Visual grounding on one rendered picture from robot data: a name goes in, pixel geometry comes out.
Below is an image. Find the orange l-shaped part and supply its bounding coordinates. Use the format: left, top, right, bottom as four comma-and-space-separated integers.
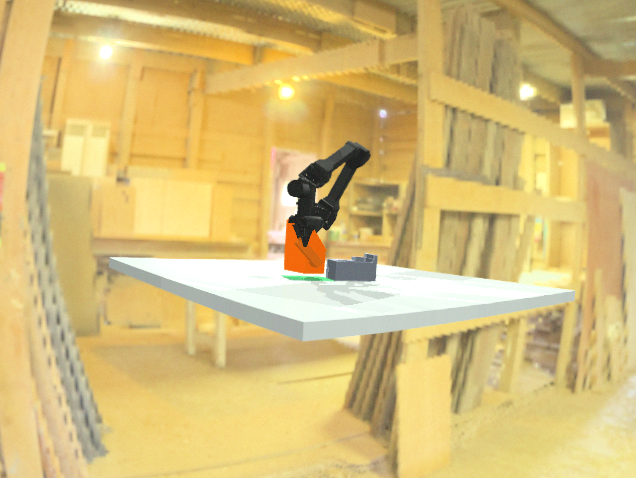
294, 237, 324, 268

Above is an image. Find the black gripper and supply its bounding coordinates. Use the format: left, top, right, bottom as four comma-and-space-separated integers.
288, 198, 323, 247

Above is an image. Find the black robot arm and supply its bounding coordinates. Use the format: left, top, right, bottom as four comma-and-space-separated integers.
286, 141, 371, 233

